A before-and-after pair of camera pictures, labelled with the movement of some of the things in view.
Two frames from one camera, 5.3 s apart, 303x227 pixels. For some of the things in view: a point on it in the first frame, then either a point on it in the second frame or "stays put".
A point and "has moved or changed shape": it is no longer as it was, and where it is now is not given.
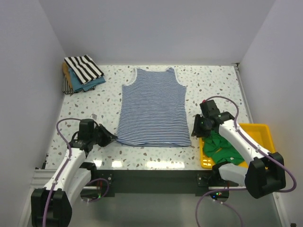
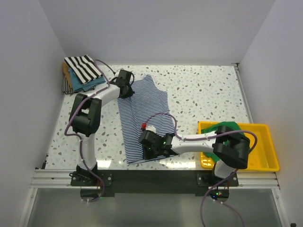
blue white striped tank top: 154,112 has moved or changed shape
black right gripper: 196,131 → 147,156
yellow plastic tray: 259,133 stays put
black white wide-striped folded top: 84,67 stays put
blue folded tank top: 77,85 stays put
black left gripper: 108,137 → 129,93
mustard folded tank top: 66,71 stays put
